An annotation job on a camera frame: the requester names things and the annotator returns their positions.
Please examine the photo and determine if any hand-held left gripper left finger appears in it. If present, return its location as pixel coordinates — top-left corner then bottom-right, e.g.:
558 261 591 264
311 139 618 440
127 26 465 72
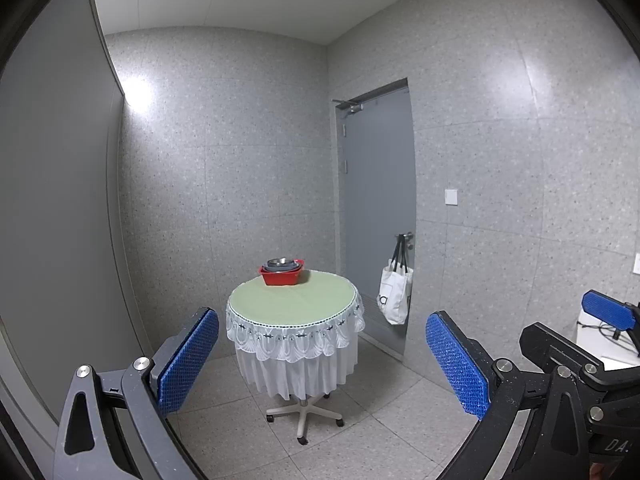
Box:
52 306 221 480

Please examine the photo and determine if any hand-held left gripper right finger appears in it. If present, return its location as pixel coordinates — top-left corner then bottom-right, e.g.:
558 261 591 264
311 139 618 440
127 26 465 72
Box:
425 311 593 480

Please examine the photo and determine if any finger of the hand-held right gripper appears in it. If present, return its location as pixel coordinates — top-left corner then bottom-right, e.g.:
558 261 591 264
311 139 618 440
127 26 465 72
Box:
519 322 607 378
581 289 640 346

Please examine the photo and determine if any red plastic basin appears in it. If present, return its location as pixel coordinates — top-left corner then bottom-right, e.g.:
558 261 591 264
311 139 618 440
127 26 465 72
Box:
258 259 306 287

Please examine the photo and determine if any blue square plate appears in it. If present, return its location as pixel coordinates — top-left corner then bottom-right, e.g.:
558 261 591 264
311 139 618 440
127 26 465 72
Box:
260 259 305 274

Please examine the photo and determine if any white desk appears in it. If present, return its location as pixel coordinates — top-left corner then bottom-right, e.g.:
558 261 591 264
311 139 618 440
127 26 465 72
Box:
575 305 640 372

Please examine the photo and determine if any white tote bag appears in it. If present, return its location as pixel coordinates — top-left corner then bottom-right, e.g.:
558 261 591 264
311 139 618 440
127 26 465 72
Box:
377 235 415 326

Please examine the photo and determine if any round table, white skirt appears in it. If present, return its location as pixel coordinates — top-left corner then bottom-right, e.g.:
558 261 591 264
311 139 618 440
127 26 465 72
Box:
225 269 367 401

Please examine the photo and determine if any white wheeled table base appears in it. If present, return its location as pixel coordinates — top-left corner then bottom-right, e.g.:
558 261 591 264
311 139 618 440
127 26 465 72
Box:
265 392 346 446

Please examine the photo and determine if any grey door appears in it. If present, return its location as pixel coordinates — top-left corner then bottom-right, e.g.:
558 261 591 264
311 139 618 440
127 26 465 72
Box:
336 79 417 361

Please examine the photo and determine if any black cable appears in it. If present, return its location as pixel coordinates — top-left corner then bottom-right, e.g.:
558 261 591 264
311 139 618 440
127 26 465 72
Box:
580 321 640 347

